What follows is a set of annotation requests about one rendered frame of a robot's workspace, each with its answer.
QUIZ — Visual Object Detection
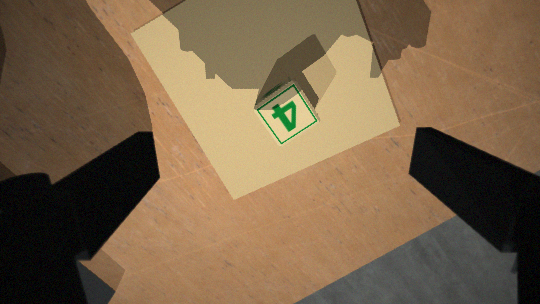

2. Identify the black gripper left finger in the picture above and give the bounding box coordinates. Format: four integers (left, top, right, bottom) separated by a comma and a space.
0, 131, 160, 304

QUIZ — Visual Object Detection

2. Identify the beige square mat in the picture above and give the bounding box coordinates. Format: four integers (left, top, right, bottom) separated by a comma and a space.
131, 0, 400, 200

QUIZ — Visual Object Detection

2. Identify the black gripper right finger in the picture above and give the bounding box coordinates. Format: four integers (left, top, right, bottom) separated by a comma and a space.
409, 127, 540, 304

